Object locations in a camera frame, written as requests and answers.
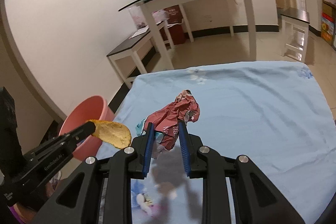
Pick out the red paper wrapper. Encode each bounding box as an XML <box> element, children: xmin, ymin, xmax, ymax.
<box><xmin>135</xmin><ymin>90</ymin><xmax>200</xmax><ymax>159</ymax></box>

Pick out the pink plastic trash bucket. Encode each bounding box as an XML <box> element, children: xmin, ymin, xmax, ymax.
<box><xmin>58</xmin><ymin>95</ymin><xmax>116</xmax><ymax>162</ymax></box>

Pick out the left hand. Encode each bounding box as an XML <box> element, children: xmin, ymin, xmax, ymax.
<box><xmin>10</xmin><ymin>182</ymin><xmax>55</xmax><ymax>223</ymax></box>

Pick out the low white bench black top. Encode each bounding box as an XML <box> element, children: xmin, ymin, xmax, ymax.
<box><xmin>106</xmin><ymin>19</ymin><xmax>176</xmax><ymax>89</ymax></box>

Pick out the light blue floral tablecloth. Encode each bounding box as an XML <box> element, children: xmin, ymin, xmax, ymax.
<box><xmin>96</xmin><ymin>60</ymin><xmax>336</xmax><ymax>224</ymax></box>

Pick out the dark red box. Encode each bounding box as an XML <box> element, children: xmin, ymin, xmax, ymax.
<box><xmin>164</xmin><ymin>5</ymin><xmax>186</xmax><ymax>45</ymax></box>

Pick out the paper sheet on bench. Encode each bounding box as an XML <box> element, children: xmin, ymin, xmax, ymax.
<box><xmin>129</xmin><ymin>26</ymin><xmax>149</xmax><ymax>39</ymax></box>

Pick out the clear plastic bag on bench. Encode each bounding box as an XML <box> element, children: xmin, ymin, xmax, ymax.
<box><xmin>127</xmin><ymin>4</ymin><xmax>170</xmax><ymax>30</ymax></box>

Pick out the small white stool black top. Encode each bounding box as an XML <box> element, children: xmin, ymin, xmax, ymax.
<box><xmin>278</xmin><ymin>7</ymin><xmax>310</xmax><ymax>63</ymax></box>

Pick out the colourful cardboard box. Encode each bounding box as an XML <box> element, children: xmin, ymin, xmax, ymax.
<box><xmin>321</xmin><ymin>0</ymin><xmax>335</xmax><ymax>46</ymax></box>

